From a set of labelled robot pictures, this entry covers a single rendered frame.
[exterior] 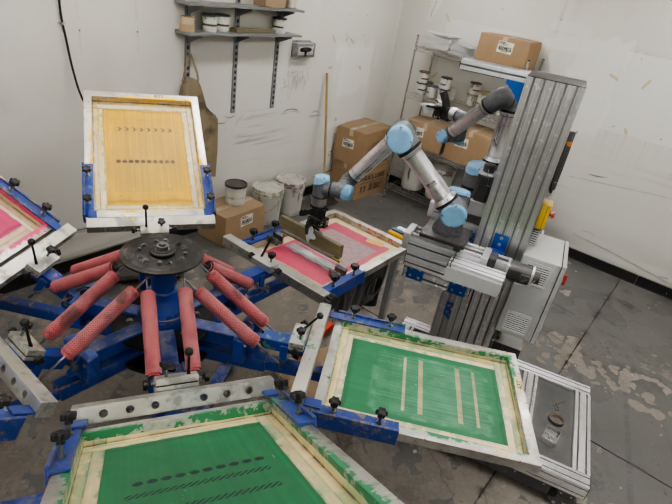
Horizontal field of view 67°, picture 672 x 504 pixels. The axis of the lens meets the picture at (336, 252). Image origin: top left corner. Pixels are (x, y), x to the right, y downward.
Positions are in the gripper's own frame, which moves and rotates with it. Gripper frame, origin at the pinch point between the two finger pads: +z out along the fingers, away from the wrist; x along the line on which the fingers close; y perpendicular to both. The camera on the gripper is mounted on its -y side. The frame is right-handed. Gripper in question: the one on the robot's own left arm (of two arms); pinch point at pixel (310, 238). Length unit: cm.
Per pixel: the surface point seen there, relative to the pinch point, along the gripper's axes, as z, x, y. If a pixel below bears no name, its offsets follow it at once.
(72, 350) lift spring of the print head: -3, -126, 8
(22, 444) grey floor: 109, -125, -67
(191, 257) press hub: -22, -80, 9
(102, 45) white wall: -55, 6, -200
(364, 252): 13.7, 33.5, 13.2
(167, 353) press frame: 7, -98, 19
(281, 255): 13.5, -6.8, -12.4
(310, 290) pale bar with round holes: 5.9, -28.4, 26.3
